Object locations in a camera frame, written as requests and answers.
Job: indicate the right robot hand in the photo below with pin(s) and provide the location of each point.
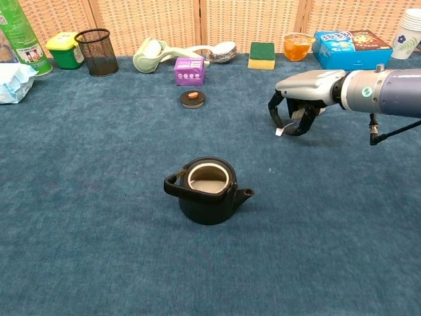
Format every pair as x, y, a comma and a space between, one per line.
306, 84

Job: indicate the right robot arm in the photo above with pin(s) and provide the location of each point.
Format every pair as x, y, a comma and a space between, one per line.
394, 92

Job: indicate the black teapot lid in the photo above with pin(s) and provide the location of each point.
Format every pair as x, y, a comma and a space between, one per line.
192, 102

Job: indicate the black teapot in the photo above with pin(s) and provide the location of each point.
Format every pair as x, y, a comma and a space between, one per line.
204, 212

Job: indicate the orange jelly cup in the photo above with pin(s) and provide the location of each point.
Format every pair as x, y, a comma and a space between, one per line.
296, 51

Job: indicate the yellow green sponge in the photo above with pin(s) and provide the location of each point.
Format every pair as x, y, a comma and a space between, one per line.
261, 56

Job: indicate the blue cookie box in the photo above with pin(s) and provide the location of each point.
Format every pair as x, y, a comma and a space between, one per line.
352, 56

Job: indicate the white round dish brush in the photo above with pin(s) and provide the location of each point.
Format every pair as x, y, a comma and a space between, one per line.
225, 52

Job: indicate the stack of paper cups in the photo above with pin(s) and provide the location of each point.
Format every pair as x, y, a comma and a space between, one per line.
406, 39

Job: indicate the small purple box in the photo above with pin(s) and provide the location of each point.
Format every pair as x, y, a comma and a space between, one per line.
189, 74

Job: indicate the wicker folding screen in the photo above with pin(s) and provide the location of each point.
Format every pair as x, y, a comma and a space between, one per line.
148, 19

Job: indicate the black mesh pen holder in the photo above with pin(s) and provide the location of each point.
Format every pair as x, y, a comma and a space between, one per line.
98, 56

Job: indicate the blue table cloth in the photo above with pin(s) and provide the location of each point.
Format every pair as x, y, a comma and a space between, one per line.
98, 164

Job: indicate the green container yellow lid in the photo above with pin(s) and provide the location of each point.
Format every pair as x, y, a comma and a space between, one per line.
64, 56

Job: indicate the green cylindrical can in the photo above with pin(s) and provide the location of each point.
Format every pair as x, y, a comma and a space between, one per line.
23, 36

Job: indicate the wet wipes pack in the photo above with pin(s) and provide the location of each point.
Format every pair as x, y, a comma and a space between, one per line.
13, 82

